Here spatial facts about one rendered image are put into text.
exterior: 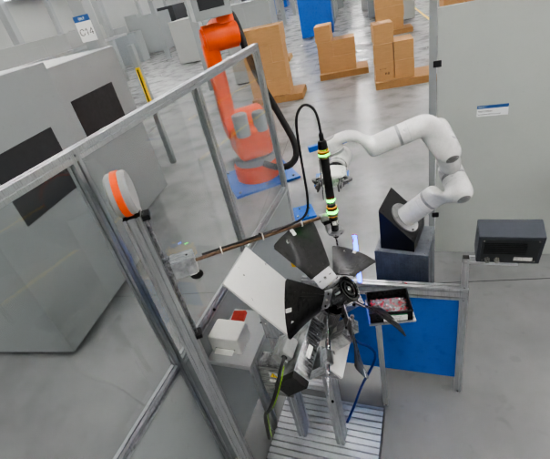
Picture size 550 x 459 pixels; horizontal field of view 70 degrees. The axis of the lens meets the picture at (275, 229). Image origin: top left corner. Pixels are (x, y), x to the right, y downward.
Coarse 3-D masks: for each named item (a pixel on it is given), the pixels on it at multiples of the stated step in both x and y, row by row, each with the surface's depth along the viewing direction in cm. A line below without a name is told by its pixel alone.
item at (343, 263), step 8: (336, 248) 198; (344, 248) 198; (336, 256) 192; (344, 256) 192; (352, 256) 192; (360, 256) 193; (368, 256) 195; (336, 264) 187; (344, 264) 186; (352, 264) 185; (360, 264) 186; (368, 264) 188; (336, 272) 182; (344, 272) 180; (352, 272) 180
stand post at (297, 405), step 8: (272, 344) 191; (288, 400) 216; (296, 400) 216; (296, 408) 218; (304, 408) 230; (296, 416) 224; (304, 416) 230; (296, 424) 228; (304, 424) 230; (304, 432) 230
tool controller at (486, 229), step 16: (480, 224) 180; (496, 224) 178; (512, 224) 175; (528, 224) 173; (544, 224) 171; (480, 240) 177; (496, 240) 174; (512, 240) 172; (528, 240) 170; (544, 240) 168; (480, 256) 185; (496, 256) 182; (512, 256) 179; (528, 256) 177
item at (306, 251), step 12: (300, 228) 174; (312, 228) 175; (300, 240) 172; (312, 240) 173; (288, 252) 170; (300, 252) 171; (312, 252) 171; (324, 252) 172; (300, 264) 170; (312, 264) 170; (324, 264) 170; (312, 276) 170
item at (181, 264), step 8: (168, 256) 149; (176, 256) 149; (184, 256) 148; (192, 256) 147; (168, 264) 146; (176, 264) 146; (184, 264) 146; (192, 264) 148; (176, 272) 147; (184, 272) 148; (192, 272) 149
